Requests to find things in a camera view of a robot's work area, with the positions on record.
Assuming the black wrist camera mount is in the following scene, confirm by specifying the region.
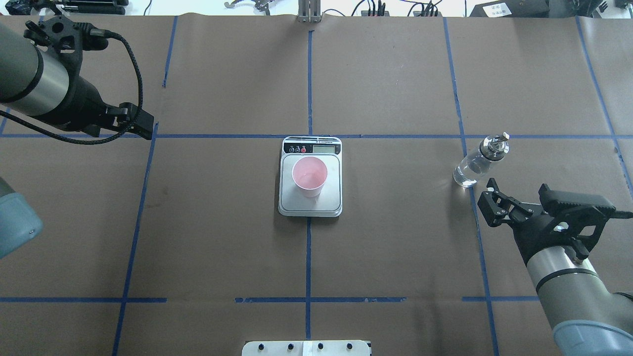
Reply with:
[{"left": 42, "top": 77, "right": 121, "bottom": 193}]
[
  {"left": 538, "top": 184, "right": 633, "bottom": 262},
  {"left": 23, "top": 15, "right": 109, "bottom": 53}
]

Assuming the silver digital kitchen scale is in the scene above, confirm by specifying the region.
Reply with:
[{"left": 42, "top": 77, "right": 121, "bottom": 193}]
[{"left": 278, "top": 136, "right": 343, "bottom": 217}]

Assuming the clear glass sauce bottle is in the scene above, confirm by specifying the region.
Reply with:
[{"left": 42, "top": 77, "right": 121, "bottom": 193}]
[{"left": 453, "top": 132, "right": 510, "bottom": 188}]

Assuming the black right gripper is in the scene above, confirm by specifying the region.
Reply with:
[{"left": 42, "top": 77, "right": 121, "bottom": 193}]
[{"left": 477, "top": 178, "right": 571, "bottom": 262}]

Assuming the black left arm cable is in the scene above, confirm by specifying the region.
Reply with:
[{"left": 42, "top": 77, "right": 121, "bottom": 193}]
[{"left": 0, "top": 30, "right": 144, "bottom": 146}]

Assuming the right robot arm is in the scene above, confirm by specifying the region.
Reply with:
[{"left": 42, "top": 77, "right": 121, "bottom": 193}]
[{"left": 477, "top": 178, "right": 633, "bottom": 356}]

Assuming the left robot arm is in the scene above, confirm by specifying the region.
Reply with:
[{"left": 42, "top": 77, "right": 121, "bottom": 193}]
[{"left": 1, "top": 16, "right": 154, "bottom": 145}]

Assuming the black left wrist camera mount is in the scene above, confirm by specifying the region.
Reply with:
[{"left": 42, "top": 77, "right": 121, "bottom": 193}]
[{"left": 23, "top": 15, "right": 109, "bottom": 53}]

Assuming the black box with label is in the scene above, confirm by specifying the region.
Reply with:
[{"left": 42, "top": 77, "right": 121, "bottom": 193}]
[{"left": 468, "top": 0, "right": 550, "bottom": 18}]

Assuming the white pedestal column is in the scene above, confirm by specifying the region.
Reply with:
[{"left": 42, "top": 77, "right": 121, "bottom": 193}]
[{"left": 241, "top": 340, "right": 373, "bottom": 356}]

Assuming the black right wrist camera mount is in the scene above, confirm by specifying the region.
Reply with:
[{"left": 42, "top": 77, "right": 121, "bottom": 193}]
[{"left": 538, "top": 184, "right": 633, "bottom": 262}]

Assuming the black folded tripod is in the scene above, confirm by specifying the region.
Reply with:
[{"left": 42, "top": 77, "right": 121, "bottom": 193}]
[{"left": 30, "top": 0, "right": 129, "bottom": 15}]

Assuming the pink plastic cup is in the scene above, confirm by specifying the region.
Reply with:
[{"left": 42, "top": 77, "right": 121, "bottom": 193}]
[{"left": 292, "top": 156, "right": 328, "bottom": 198}]

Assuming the aluminium frame post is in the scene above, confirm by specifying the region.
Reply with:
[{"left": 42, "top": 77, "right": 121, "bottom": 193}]
[{"left": 297, "top": 0, "right": 322, "bottom": 23}]

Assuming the brown paper table cover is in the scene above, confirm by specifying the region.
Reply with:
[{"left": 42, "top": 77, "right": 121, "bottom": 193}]
[{"left": 1, "top": 13, "right": 632, "bottom": 356}]

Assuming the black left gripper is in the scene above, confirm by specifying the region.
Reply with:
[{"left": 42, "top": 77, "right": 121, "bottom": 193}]
[{"left": 58, "top": 74, "right": 154, "bottom": 140}]

